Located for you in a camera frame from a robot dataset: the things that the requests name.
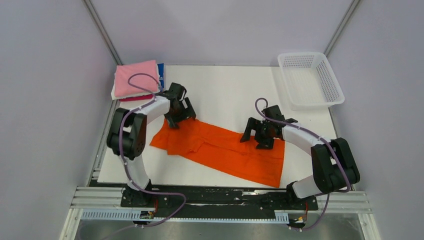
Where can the pink folded t shirt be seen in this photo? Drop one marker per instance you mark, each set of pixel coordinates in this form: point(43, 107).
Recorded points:
point(135, 79)

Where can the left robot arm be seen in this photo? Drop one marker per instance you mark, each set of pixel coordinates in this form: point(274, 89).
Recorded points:
point(128, 133)

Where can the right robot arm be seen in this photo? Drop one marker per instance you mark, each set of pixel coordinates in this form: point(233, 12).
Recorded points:
point(333, 165)

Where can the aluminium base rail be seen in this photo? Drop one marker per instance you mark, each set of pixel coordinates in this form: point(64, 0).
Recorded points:
point(103, 203)

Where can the red folded t shirt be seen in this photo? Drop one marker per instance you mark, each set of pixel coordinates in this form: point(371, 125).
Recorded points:
point(137, 98)

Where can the aluminium frame post left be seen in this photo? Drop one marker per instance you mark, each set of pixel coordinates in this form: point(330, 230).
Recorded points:
point(91, 9)

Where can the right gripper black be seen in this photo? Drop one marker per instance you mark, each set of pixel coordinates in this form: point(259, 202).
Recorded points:
point(252, 124)

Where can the orange t shirt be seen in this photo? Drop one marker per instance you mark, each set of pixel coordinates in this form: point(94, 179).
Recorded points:
point(220, 149)

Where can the white folded t shirt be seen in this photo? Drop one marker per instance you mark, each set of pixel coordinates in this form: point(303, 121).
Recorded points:
point(137, 82)

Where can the aluminium frame post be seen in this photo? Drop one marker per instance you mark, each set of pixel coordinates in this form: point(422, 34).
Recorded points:
point(91, 9)
point(349, 13)

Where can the aluminium frame post right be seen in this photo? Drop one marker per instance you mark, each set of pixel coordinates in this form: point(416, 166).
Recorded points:
point(349, 13)

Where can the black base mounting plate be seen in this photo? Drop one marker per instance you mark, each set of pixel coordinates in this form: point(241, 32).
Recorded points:
point(214, 202)

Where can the white plastic basket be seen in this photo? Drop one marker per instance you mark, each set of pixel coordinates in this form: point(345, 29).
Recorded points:
point(309, 81)

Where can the blue folded t shirt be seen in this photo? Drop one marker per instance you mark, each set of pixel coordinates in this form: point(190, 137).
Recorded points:
point(161, 74)

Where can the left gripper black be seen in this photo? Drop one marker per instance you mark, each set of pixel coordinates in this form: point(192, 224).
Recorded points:
point(187, 113)

